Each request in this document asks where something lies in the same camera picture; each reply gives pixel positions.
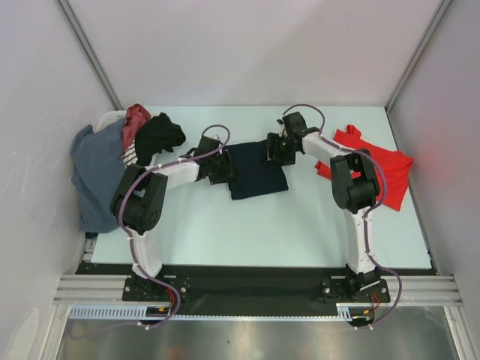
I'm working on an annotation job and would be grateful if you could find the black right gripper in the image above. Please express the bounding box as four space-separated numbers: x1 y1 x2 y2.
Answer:
262 133 298 167

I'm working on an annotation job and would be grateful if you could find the navy tank top red trim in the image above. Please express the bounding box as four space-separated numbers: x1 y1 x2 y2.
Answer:
226 140 289 200

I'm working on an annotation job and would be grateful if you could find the grey-blue tank top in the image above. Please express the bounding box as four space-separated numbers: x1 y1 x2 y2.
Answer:
70 118 125 233

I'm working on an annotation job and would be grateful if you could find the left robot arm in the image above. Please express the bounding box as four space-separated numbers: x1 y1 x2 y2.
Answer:
110 135 235 300

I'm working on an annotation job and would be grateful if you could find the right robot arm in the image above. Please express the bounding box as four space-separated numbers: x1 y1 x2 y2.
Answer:
266 112 386 301

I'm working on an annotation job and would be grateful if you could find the striped white black tank top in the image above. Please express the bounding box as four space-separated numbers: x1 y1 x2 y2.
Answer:
121 140 138 167

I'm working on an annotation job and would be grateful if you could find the maroon tank top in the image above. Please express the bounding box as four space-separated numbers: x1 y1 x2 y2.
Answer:
121 103 152 152

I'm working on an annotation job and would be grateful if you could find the white plastic laundry bin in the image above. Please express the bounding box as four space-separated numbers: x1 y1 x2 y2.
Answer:
95 109 158 191

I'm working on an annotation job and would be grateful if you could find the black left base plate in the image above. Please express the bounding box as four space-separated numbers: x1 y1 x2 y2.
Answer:
121 274 191 302

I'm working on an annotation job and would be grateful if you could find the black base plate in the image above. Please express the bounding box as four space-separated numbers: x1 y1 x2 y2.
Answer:
121 274 191 302
320 277 391 304

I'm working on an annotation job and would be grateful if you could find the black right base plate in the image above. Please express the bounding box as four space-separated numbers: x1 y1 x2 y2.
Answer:
320 277 391 304

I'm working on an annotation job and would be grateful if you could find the grey slotted cable duct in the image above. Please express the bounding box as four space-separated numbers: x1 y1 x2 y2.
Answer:
68 303 374 323

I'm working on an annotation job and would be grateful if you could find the aluminium frame rail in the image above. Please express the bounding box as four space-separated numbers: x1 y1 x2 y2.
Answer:
53 275 463 307

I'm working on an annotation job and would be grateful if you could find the right aluminium corner post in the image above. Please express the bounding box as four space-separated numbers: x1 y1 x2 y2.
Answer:
385 0 455 114

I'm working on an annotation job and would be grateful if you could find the aluminium corner post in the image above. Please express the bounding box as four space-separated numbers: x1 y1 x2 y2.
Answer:
55 0 123 110
385 0 455 114

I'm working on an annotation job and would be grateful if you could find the left aluminium corner post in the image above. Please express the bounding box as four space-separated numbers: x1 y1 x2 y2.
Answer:
55 0 123 110

